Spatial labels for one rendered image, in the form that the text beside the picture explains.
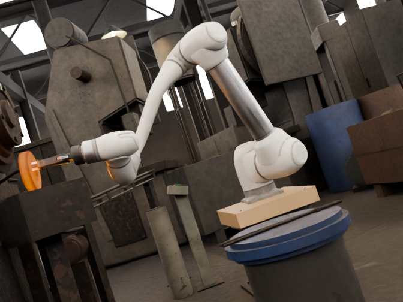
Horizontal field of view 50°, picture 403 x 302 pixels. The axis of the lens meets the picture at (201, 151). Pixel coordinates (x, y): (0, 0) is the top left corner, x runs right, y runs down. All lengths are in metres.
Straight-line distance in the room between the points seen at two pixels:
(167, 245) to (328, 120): 2.68
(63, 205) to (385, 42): 5.30
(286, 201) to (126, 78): 3.01
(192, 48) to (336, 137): 3.03
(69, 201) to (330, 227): 0.74
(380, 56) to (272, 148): 4.29
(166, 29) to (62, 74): 6.38
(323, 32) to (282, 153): 7.19
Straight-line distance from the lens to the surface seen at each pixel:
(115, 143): 1.66
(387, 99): 4.89
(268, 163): 1.92
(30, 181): 1.69
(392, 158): 3.49
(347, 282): 1.09
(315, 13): 9.43
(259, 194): 2.06
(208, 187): 3.89
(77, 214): 1.35
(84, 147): 1.68
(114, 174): 1.78
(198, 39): 1.82
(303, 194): 1.94
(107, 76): 4.68
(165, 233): 2.49
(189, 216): 2.54
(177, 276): 2.52
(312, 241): 0.99
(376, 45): 6.07
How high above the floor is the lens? 0.61
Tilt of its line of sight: 3 degrees up
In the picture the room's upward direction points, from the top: 18 degrees counter-clockwise
